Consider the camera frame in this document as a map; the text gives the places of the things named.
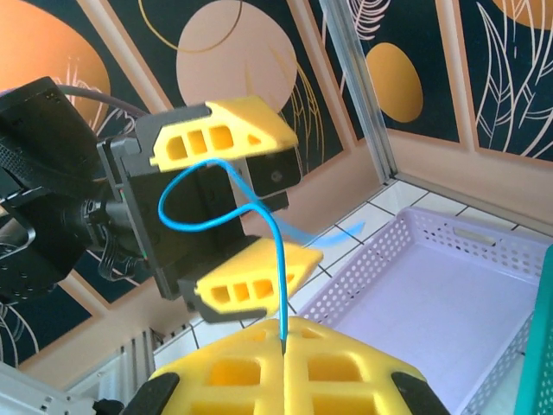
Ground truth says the aluminium side rail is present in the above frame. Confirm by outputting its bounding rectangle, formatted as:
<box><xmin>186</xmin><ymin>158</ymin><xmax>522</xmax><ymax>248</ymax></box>
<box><xmin>0</xmin><ymin>328</ymin><xmax>157</xmax><ymax>415</ymax></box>

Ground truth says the thin blue cable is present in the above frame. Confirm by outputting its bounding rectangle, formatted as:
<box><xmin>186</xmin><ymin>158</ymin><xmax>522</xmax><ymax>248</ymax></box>
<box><xmin>157</xmin><ymin>158</ymin><xmax>368</xmax><ymax>343</ymax></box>

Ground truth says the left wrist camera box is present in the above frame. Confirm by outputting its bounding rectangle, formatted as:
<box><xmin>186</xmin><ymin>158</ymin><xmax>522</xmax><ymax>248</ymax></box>
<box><xmin>249</xmin><ymin>149</ymin><xmax>302</xmax><ymax>213</ymax></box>

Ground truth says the purple perforated plastic basket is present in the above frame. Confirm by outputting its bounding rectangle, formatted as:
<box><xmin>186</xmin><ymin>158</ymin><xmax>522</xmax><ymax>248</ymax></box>
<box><xmin>297</xmin><ymin>206</ymin><xmax>553</xmax><ymax>415</ymax></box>

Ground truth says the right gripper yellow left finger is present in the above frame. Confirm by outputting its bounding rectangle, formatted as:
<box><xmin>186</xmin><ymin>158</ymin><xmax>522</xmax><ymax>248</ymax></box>
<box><xmin>124</xmin><ymin>318</ymin><xmax>287</xmax><ymax>415</ymax></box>

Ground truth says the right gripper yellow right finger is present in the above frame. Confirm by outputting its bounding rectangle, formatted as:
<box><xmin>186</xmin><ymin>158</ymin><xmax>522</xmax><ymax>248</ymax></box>
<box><xmin>283</xmin><ymin>316</ymin><xmax>451</xmax><ymax>415</ymax></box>

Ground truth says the teal perforated plastic basket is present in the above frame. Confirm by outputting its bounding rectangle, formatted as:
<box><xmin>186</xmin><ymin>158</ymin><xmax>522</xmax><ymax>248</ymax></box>
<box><xmin>513</xmin><ymin>244</ymin><xmax>553</xmax><ymax>415</ymax></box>

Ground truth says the aluminium corner post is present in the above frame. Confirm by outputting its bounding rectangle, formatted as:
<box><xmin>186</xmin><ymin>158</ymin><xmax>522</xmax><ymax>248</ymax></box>
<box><xmin>319</xmin><ymin>0</ymin><xmax>398</xmax><ymax>182</ymax></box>

